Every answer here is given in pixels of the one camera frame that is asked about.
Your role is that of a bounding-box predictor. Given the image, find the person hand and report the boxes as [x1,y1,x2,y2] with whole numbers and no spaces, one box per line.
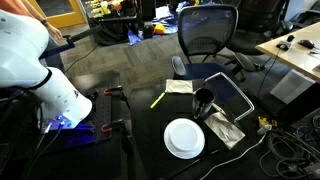
[45,22,64,43]

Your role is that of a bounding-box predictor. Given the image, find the silver metal loop frame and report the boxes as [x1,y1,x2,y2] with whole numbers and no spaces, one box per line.
[203,71,256,124]

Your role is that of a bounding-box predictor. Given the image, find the black mount bar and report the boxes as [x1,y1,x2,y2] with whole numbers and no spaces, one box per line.
[39,25,103,60]

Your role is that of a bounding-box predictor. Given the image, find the orange black bar clamp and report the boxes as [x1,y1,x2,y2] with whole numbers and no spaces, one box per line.
[101,118,132,135]
[103,85,130,109]

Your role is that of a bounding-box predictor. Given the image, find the yellow plug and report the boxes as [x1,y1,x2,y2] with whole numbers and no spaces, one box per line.
[257,115,278,128]

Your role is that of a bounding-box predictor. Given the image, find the tangled floor cables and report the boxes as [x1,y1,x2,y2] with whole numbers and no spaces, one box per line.
[259,114,320,180]

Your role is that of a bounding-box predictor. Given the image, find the yellow pen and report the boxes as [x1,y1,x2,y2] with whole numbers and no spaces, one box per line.
[149,91,167,110]

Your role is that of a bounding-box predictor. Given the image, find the black office chair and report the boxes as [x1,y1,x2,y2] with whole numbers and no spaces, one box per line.
[226,0,294,56]

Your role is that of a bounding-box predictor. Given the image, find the wooden desk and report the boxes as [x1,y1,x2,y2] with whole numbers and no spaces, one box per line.
[255,21,320,84]

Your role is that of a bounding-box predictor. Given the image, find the person forearm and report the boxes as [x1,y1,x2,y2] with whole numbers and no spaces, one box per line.
[20,0,50,27]

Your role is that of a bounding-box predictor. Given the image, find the blue seat mesh office chair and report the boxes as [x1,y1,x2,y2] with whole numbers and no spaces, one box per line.
[171,3,258,83]

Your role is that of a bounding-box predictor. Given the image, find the black computer mouse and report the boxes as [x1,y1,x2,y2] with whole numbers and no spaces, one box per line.
[297,39,318,50]
[275,39,292,52]

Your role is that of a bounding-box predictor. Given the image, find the blue tarp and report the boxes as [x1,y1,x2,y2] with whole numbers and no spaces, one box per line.
[127,0,201,46]

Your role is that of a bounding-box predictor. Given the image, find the beige cloth napkin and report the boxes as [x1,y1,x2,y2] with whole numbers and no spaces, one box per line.
[164,78,195,95]
[203,111,246,150]

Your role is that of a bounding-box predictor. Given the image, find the grey computer case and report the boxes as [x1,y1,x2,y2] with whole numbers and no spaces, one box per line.
[269,68,316,105]

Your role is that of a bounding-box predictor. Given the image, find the yellow door frame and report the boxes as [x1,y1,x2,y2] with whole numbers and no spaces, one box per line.
[28,0,87,29]

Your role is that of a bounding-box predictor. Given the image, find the black bottle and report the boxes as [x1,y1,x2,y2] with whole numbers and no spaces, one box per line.
[142,21,155,39]

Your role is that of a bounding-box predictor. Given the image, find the white cable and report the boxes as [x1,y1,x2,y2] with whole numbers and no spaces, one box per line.
[199,132,268,180]

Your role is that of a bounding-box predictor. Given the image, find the white round plate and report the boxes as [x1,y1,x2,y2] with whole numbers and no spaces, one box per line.
[163,117,206,160]

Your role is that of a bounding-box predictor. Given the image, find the small paint brush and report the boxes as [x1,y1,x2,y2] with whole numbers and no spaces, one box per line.
[211,102,227,116]

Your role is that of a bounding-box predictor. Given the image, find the orange yellow box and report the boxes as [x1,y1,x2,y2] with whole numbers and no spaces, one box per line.
[153,23,167,35]

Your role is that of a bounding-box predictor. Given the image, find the white power adapter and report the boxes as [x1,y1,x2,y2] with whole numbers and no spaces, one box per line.
[256,124,273,136]

